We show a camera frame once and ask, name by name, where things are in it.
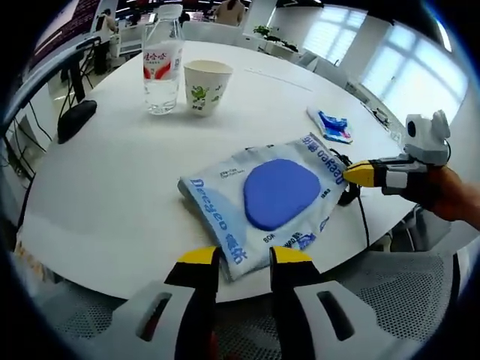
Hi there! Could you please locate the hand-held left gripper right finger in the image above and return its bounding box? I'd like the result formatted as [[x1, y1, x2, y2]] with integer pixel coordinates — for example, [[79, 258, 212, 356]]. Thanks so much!
[[268, 245, 406, 360]]

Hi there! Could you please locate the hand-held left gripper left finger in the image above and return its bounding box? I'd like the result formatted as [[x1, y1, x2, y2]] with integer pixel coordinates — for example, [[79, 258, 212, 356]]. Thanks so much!
[[99, 245, 221, 360]]

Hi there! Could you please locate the small blue tissue packet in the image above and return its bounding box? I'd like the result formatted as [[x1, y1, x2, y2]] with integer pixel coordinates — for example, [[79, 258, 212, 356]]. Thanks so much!
[[305, 105, 354, 145]]

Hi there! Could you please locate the blue-lid wet wipes pack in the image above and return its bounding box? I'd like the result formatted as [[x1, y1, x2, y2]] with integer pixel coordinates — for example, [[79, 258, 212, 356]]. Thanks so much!
[[177, 131, 348, 283]]

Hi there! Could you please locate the white paper cup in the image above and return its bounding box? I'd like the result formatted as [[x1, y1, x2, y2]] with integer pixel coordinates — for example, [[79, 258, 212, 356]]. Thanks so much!
[[183, 59, 234, 117]]

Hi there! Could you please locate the black computer mouse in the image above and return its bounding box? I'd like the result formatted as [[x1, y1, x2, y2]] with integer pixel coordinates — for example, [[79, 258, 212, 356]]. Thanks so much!
[[56, 99, 98, 145]]

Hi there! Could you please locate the clear plastic bag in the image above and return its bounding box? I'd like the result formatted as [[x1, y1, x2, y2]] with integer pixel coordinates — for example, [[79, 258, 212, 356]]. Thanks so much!
[[141, 4, 185, 116]]

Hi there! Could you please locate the large bright window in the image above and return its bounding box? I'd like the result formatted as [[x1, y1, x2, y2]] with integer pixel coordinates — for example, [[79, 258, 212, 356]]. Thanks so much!
[[302, 6, 368, 65], [361, 24, 468, 112]]

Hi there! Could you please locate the grey mesh office chair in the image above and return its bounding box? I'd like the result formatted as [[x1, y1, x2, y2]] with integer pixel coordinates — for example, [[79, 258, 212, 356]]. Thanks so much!
[[35, 245, 463, 360]]

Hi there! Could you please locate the white round table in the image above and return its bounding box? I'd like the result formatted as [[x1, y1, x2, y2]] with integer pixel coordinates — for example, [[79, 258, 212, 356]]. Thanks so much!
[[16, 39, 419, 305]]

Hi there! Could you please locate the green potted plant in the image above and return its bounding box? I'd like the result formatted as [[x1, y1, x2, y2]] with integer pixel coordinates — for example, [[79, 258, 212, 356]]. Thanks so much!
[[253, 24, 300, 53]]

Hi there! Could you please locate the black screen stand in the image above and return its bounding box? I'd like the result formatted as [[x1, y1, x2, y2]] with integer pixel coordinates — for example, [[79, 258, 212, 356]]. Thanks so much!
[[59, 37, 97, 110]]

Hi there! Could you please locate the large display screen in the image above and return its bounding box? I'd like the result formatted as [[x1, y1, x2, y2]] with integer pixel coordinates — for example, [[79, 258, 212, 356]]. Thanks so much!
[[31, 0, 113, 61]]

